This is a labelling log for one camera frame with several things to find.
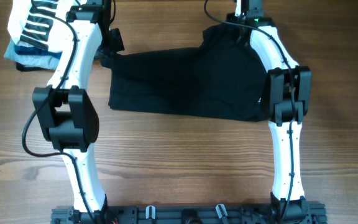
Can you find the black t-shirt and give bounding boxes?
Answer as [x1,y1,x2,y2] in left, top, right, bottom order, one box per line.
[101,24,267,121]

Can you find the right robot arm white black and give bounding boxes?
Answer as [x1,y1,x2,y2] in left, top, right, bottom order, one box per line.
[226,1,311,223]

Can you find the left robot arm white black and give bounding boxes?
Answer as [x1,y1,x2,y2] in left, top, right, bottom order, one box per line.
[22,1,122,223]

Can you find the light grey folded garment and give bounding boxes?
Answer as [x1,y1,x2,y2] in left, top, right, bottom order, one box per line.
[4,40,60,72]

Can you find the white striped folded garment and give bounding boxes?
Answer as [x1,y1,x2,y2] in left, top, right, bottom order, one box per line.
[7,0,77,53]

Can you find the dark blue folded garment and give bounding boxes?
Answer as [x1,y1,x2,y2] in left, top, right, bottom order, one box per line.
[14,44,62,60]

